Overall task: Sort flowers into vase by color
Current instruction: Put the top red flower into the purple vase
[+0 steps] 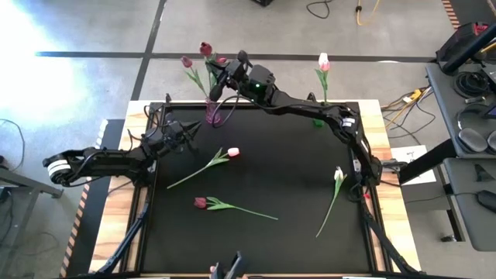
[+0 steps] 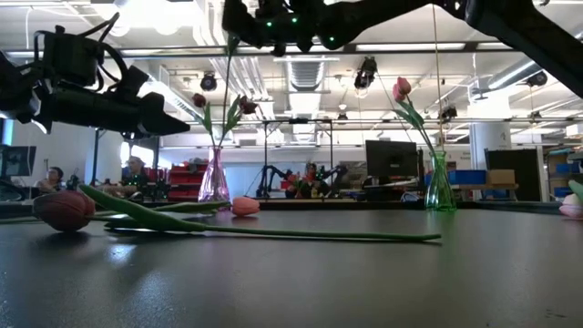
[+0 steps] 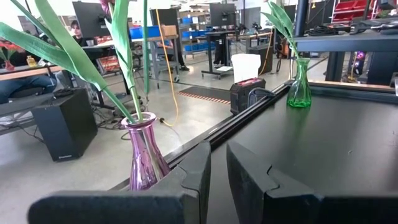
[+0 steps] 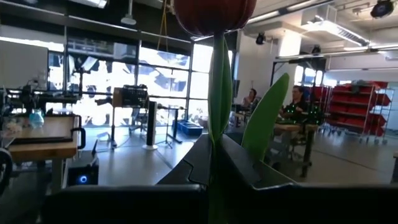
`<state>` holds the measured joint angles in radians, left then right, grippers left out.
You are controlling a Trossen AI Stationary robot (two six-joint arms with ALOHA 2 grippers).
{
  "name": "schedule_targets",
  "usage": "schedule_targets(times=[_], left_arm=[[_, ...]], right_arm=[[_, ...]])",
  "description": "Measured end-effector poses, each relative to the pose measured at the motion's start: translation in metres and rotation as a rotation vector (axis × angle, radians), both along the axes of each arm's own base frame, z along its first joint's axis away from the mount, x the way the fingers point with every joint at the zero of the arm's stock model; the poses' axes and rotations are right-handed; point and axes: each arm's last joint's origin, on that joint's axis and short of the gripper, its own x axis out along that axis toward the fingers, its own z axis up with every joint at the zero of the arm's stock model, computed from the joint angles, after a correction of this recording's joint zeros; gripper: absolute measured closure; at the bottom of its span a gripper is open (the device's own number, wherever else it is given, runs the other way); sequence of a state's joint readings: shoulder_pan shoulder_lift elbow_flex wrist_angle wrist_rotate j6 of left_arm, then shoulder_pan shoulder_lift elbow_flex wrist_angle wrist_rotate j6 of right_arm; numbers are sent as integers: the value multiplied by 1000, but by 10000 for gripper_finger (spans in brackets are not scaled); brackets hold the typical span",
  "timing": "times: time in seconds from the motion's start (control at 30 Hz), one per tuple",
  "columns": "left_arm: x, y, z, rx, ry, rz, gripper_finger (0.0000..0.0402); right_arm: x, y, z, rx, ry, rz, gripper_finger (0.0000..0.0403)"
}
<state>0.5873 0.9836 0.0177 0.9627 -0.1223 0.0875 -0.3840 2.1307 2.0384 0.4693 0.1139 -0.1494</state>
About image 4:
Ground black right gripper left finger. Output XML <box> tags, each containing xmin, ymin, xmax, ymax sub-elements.
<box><xmin>42</xmin><ymin>133</ymin><xmax>213</xmax><ymax>224</ymax></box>

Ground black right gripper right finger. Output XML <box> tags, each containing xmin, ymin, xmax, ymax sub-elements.
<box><xmin>221</xmin><ymin>134</ymin><xmax>398</xmax><ymax>224</ymax></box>

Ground dark red artificial tulip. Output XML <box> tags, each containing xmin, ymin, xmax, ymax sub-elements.
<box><xmin>172</xmin><ymin>0</ymin><xmax>290</xmax><ymax>224</ymax></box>

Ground blue glass vase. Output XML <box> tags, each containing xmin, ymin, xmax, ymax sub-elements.
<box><xmin>29</xmin><ymin>108</ymin><xmax>45</xmax><ymax>129</ymax></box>

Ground black computer tower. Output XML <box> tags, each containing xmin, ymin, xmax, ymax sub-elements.
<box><xmin>67</xmin><ymin>139</ymin><xmax>100</xmax><ymax>187</ymax></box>

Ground background robot station table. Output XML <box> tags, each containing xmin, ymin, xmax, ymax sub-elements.
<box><xmin>273</xmin><ymin>123</ymin><xmax>318</xmax><ymax>178</ymax></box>

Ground black tower fan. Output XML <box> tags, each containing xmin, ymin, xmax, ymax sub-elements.
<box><xmin>142</xmin><ymin>101</ymin><xmax>159</xmax><ymax>151</ymax></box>

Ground background robot arms green lights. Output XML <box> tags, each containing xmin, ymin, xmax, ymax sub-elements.
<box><xmin>281</xmin><ymin>104</ymin><xmax>325</xmax><ymax>125</ymax></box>

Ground wooden workbench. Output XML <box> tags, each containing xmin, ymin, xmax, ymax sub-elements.
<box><xmin>6</xmin><ymin>114</ymin><xmax>82</xmax><ymax>194</ymax></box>

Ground blue floor bin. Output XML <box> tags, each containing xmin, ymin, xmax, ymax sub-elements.
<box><xmin>172</xmin><ymin>119</ymin><xmax>205</xmax><ymax>137</ymax></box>

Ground person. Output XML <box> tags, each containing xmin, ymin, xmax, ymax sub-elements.
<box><xmin>279</xmin><ymin>85</ymin><xmax>309</xmax><ymax>123</ymax></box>
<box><xmin>241</xmin><ymin>88</ymin><xmax>259</xmax><ymax>108</ymax></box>

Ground red bins shelf rack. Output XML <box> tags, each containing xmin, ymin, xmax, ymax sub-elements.
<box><xmin>310</xmin><ymin>80</ymin><xmax>393</xmax><ymax>144</ymax></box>

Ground black stand table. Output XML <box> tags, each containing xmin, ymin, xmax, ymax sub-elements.
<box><xmin>157</xmin><ymin>105</ymin><xmax>188</xmax><ymax>146</ymax></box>

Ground black crate on box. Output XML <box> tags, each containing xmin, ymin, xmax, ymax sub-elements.
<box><xmin>111</xmin><ymin>84</ymin><xmax>149</xmax><ymax>109</ymax></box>

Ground black background robot rig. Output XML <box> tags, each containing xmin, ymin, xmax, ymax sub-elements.
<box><xmin>0</xmin><ymin>83</ymin><xmax>80</xmax><ymax>114</ymax></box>

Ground white ceiling air vent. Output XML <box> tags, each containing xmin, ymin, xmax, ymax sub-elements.
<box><xmin>300</xmin><ymin>4</ymin><xmax>371</xmax><ymax>47</ymax></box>

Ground white pendant lamp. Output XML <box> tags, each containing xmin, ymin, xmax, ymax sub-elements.
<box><xmin>120</xmin><ymin>0</ymin><xmax>137</xmax><ymax>26</ymax></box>

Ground yellow hanging rope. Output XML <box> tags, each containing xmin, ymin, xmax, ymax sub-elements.
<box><xmin>156</xmin><ymin>0</ymin><xmax>171</xmax><ymax>52</ymax></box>

